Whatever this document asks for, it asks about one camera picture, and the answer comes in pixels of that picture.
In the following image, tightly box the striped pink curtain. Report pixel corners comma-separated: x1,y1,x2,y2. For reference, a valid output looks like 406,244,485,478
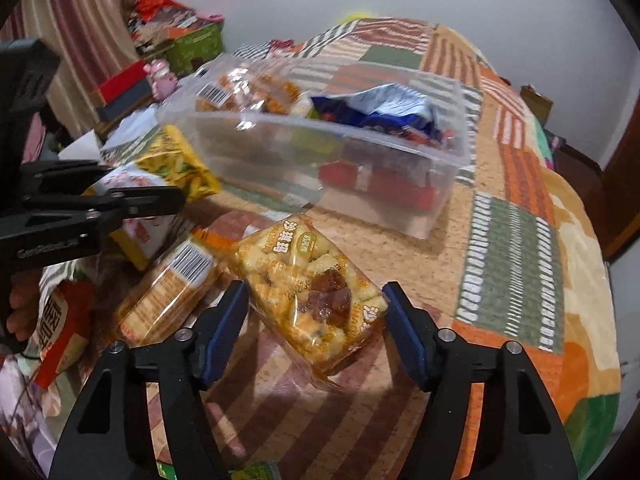
1,0,138,138

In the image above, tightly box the person's left hand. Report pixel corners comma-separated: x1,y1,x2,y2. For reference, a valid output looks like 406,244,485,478
6,269,42,341

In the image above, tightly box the red snack packet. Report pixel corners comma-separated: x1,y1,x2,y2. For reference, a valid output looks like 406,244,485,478
318,160,437,212

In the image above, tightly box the pink plush toy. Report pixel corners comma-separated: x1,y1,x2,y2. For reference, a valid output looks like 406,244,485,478
144,58,178,102

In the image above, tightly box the blue white snack bag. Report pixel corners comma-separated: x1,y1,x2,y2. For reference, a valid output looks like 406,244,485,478
310,84,454,148

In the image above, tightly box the red chinese snack bag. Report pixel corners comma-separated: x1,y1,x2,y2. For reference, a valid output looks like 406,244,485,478
35,280,94,389

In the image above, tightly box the patchwork bed quilt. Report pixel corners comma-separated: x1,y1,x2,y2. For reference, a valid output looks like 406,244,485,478
204,18,620,479

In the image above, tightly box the brown bread pack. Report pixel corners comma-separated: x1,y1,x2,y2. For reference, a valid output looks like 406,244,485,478
195,66,302,115

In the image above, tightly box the red flat box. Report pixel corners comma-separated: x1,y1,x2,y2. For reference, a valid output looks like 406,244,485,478
91,60,146,107

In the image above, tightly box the wafer biscuit pack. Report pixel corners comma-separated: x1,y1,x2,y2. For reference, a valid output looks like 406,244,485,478
115,235,219,348

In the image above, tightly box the brown paper bag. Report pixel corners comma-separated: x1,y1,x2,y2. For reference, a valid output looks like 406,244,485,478
520,84,553,127

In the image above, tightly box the mixed nut cracker bag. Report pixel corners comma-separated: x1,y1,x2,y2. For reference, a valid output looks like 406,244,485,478
227,216,388,387

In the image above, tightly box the yellow white snack bag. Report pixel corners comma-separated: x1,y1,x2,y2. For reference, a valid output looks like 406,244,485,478
86,125,221,271

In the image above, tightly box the white plastic bag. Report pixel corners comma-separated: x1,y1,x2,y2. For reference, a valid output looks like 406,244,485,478
58,104,157,162

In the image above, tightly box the green cardboard box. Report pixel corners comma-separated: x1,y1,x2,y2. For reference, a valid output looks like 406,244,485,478
165,23,224,77

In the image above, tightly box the clear plastic storage bin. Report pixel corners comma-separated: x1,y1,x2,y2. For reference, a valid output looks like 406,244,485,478
157,55,480,240

